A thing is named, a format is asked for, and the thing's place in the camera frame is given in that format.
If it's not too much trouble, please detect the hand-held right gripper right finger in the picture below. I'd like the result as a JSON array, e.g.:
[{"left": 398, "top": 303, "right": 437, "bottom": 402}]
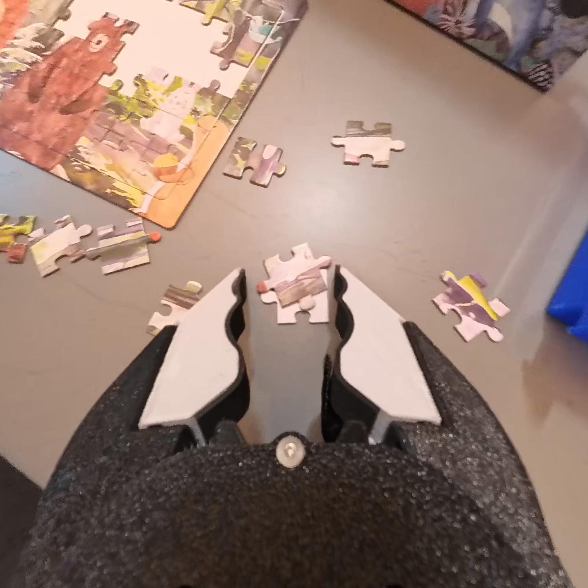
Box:
[{"left": 334, "top": 265, "right": 443, "bottom": 428}]

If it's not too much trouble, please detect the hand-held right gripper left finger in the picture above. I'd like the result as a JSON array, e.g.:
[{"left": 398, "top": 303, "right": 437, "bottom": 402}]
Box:
[{"left": 138, "top": 268, "right": 251, "bottom": 430}]

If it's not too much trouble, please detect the white puzzle piece red knob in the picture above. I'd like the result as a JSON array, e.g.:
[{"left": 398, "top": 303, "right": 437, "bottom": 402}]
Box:
[{"left": 257, "top": 243, "right": 332, "bottom": 326}]

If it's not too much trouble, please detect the purple grey striped puzzle piece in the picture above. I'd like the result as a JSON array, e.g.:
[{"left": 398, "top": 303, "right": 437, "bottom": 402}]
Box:
[{"left": 275, "top": 269, "right": 329, "bottom": 307}]

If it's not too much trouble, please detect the forest animal jigsaw puzzle board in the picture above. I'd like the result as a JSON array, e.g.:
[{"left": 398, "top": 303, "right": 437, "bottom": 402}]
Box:
[{"left": 0, "top": 0, "right": 309, "bottom": 229}]

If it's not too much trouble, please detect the grey desk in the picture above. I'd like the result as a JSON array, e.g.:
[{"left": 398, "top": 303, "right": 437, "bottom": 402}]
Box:
[{"left": 0, "top": 0, "right": 588, "bottom": 552}]

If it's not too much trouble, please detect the purple yellow puzzle piece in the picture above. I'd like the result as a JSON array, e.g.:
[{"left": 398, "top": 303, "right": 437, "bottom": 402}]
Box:
[{"left": 432, "top": 271, "right": 511, "bottom": 344}]

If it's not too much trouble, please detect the striped puzzle piece red dot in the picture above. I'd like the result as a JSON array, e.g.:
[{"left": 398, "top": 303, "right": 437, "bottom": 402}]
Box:
[{"left": 85, "top": 218, "right": 162, "bottom": 275}]

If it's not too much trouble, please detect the pale cream puzzle piece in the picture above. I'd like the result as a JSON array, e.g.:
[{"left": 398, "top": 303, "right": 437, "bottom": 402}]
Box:
[{"left": 28, "top": 214, "right": 94, "bottom": 277}]

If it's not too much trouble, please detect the blue plastic object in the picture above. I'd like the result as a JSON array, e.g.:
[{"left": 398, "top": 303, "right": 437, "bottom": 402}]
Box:
[{"left": 547, "top": 243, "right": 588, "bottom": 343}]

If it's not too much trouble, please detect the purple green puzzle piece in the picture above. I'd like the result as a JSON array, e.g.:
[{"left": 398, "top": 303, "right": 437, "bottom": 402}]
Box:
[{"left": 223, "top": 136, "right": 288, "bottom": 188}]

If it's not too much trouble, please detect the white grey puzzle piece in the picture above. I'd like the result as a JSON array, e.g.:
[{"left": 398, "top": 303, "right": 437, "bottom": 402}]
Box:
[{"left": 331, "top": 121, "right": 407, "bottom": 168}]

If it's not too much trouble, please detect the yellow red puzzle piece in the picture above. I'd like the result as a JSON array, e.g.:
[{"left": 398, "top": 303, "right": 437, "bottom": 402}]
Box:
[{"left": 0, "top": 213, "right": 37, "bottom": 265}]

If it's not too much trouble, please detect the dark blue illustrated puzzle box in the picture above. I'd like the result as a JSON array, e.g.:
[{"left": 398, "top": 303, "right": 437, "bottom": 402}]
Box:
[{"left": 386, "top": 0, "right": 588, "bottom": 94}]

